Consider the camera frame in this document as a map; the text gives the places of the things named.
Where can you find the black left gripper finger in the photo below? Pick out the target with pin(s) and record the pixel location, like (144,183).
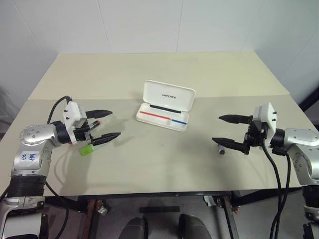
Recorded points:
(99,113)
(107,137)

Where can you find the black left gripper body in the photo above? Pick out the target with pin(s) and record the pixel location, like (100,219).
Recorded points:
(81,135)

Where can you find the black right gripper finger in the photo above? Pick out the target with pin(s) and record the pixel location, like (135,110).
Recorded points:
(229,144)
(234,118)

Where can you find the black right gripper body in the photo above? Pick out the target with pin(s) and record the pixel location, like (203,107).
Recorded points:
(256,137)

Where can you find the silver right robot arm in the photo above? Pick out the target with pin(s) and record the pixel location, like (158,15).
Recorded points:
(299,142)

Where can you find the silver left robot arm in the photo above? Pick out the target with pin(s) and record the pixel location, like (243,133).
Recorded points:
(32,134)

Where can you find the white pen case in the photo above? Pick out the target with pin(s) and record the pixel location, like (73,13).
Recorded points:
(169,95)

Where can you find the small black and white sharpener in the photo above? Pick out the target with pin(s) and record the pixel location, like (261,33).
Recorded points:
(221,150)

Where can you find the black marker with red tip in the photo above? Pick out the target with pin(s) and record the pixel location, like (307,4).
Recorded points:
(96,123)

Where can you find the red pen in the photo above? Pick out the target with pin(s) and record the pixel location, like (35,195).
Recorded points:
(154,114)

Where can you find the black pen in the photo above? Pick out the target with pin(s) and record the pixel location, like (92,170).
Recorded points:
(164,109)

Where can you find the black tape strip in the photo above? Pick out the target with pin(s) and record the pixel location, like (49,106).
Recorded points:
(159,209)

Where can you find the dark rounded shape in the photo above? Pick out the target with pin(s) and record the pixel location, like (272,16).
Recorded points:
(194,226)
(134,227)

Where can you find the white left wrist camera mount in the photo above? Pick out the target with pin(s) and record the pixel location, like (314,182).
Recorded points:
(72,112)

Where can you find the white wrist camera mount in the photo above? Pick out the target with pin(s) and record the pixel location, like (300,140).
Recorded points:
(268,113)
(72,112)

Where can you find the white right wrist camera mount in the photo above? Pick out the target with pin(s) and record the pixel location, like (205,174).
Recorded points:
(268,113)

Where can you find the black metal table frame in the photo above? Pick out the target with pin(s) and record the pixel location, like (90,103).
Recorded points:
(229,211)

